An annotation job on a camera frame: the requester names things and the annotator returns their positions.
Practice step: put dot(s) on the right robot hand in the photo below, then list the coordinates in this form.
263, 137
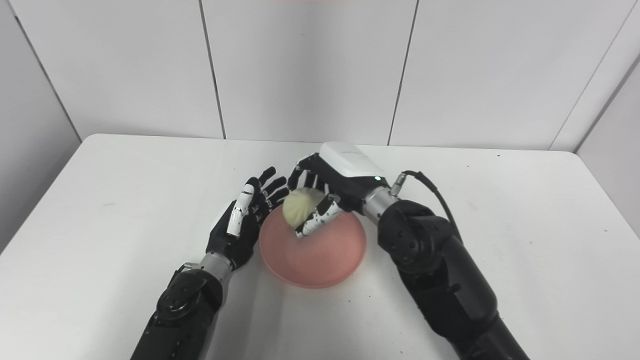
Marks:
337, 185

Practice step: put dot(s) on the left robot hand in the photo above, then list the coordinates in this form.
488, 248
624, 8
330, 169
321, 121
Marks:
245, 225

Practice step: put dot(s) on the pink plate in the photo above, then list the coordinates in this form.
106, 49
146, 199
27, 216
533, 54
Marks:
320, 250

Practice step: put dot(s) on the white steamed bun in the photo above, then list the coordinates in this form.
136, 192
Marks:
300, 205

